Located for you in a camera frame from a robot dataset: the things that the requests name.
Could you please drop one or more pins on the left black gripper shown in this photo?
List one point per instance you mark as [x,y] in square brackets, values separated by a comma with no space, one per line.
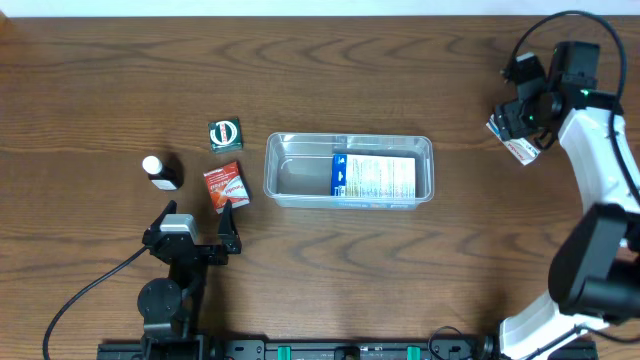
[201,251]

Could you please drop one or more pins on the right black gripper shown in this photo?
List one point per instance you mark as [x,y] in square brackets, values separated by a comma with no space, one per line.
[513,118]

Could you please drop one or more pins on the white Panadol tube box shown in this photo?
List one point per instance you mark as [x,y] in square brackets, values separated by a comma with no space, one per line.
[521,149]

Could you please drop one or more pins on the red Panadol ActiFast box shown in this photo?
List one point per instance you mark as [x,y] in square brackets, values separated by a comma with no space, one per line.
[226,184]

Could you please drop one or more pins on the blue cooling patch box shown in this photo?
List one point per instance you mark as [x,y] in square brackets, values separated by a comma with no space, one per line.
[367,176]

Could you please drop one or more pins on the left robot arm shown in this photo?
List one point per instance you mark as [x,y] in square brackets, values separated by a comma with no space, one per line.
[170,305]

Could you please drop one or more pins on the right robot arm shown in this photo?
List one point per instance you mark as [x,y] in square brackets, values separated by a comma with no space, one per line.
[589,288]

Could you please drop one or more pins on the clear plastic container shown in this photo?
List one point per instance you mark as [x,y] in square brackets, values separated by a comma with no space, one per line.
[298,168]

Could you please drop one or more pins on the dark brown medicine bottle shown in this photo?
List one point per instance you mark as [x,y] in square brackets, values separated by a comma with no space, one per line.
[162,176]

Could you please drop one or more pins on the green Zam-Buk box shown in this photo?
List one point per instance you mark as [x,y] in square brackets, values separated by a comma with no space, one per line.
[225,135]

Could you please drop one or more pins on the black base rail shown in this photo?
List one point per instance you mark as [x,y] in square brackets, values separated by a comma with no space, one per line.
[200,347]

